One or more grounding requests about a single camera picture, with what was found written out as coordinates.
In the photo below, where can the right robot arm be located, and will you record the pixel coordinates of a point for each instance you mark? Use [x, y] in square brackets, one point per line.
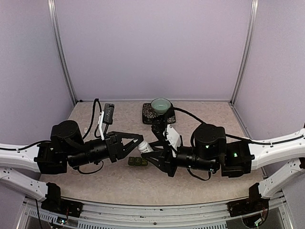
[209, 151]

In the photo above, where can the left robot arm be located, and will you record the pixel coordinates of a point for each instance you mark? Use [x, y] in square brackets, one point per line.
[65, 148]

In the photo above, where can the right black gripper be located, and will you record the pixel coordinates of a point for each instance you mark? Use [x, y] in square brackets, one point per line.
[166, 165]

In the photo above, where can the black floral square plate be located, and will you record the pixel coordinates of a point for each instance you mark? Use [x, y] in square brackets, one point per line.
[149, 115]

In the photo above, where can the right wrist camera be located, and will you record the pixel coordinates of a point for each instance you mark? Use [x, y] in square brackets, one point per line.
[167, 136]

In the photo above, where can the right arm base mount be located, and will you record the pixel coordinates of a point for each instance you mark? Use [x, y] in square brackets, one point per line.
[251, 204]

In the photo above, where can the green three-compartment pill box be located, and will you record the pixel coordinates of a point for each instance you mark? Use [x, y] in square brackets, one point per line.
[137, 161]

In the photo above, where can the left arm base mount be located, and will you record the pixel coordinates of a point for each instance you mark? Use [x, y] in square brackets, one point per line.
[62, 205]

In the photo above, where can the right aluminium frame post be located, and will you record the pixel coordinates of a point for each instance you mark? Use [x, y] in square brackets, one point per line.
[246, 51]

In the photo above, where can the celadon green bowl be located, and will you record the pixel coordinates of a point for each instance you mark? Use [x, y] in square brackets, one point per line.
[161, 105]

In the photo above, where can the front aluminium rail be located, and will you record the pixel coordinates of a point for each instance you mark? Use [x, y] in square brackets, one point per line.
[94, 215]

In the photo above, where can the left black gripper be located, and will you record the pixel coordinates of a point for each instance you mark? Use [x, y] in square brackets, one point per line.
[113, 145]

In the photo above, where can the aluminium frame post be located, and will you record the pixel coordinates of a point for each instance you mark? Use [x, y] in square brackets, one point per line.
[246, 51]
[60, 50]

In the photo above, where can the white pill bottle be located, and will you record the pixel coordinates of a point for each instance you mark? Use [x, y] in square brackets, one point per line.
[144, 147]

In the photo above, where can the left aluminium frame post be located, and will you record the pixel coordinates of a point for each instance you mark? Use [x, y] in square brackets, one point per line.
[60, 50]

